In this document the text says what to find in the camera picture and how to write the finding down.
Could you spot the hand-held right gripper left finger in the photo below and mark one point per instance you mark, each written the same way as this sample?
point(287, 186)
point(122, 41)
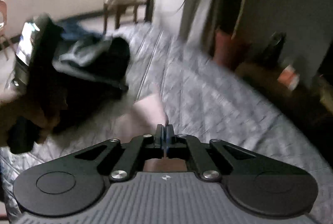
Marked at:
point(159, 136)

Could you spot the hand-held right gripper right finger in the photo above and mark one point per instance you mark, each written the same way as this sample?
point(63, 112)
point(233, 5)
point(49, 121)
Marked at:
point(169, 136)

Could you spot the pink garment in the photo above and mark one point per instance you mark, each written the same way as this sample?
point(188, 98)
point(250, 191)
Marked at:
point(145, 114)

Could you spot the pile of dark clothes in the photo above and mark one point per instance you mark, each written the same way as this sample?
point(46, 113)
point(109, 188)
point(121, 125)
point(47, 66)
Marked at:
point(104, 57)

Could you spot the person's left hand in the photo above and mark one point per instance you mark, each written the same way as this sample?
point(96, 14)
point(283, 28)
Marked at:
point(23, 109)

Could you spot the grey quilted bedspread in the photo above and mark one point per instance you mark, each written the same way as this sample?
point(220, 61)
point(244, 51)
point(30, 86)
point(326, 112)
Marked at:
point(221, 109)

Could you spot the potted tree in terracotta pot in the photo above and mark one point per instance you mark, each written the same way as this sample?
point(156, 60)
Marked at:
point(229, 49)

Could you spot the dark low table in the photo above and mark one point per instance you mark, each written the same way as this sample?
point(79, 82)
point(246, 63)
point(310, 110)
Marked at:
point(260, 75)

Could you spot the orange box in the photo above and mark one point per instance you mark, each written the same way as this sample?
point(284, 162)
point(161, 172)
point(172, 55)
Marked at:
point(287, 78)

